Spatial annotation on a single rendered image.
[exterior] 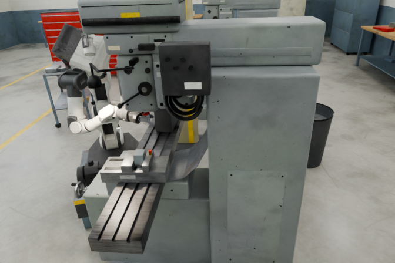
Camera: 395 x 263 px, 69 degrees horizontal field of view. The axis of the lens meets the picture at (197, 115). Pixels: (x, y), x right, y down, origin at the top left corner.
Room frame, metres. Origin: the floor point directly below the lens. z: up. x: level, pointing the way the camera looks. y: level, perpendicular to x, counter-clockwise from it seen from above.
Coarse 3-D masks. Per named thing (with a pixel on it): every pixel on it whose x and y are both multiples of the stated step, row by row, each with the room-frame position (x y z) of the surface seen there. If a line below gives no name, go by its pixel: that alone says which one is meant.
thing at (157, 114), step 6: (156, 114) 1.79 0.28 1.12; (162, 114) 1.78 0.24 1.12; (168, 114) 1.78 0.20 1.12; (156, 120) 1.79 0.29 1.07; (162, 120) 1.78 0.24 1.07; (168, 120) 1.78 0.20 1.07; (174, 120) 1.85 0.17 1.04; (156, 126) 1.79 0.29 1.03; (162, 126) 1.78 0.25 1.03; (168, 126) 1.78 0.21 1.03; (174, 126) 1.84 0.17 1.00
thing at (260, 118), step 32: (224, 96) 1.22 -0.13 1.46; (256, 96) 1.20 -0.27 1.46; (288, 96) 1.19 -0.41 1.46; (224, 128) 1.22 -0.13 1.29; (256, 128) 1.20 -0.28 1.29; (288, 128) 1.18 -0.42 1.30; (224, 160) 1.22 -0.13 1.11; (256, 160) 1.20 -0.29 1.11; (288, 160) 1.18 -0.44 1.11; (224, 192) 1.22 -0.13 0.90; (256, 192) 1.20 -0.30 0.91; (288, 192) 1.18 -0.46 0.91; (224, 224) 1.22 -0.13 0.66; (256, 224) 1.20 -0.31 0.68; (288, 224) 1.18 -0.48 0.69; (224, 256) 1.22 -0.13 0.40; (256, 256) 1.19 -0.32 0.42; (288, 256) 1.18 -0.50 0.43
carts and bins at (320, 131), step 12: (48, 72) 4.00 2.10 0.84; (60, 72) 3.99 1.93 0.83; (60, 96) 4.41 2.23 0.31; (84, 96) 3.99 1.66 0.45; (60, 108) 3.91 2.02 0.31; (324, 108) 2.88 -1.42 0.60; (324, 120) 2.56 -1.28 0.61; (312, 132) 2.57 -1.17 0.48; (324, 132) 2.59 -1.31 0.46; (312, 144) 2.57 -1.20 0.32; (324, 144) 2.63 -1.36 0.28; (312, 156) 2.58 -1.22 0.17
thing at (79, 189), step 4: (72, 184) 1.56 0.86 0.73; (76, 184) 1.55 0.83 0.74; (80, 184) 1.58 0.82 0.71; (76, 188) 1.53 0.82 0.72; (80, 188) 1.56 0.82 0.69; (84, 188) 1.56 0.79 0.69; (76, 192) 1.52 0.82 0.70; (80, 192) 1.56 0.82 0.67; (76, 196) 1.51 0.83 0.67; (80, 196) 1.54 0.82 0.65
